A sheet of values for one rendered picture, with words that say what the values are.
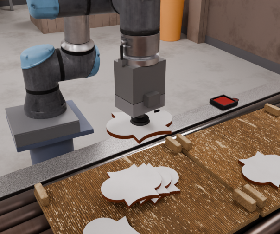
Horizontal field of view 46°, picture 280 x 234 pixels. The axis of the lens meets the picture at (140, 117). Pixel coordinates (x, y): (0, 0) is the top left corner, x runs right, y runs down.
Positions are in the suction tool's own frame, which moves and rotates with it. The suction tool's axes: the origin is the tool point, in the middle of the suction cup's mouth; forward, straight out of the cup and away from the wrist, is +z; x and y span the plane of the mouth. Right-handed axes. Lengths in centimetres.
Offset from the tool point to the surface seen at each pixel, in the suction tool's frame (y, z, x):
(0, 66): 71, 111, 376
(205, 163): 20.7, 18.3, -2.8
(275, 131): 51, 18, -6
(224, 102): 56, 19, 19
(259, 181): 24.6, 17.3, -17.1
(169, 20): 314, 78, 320
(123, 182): -3.6, 15.3, 2.0
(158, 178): 3.8, 15.3, -2.4
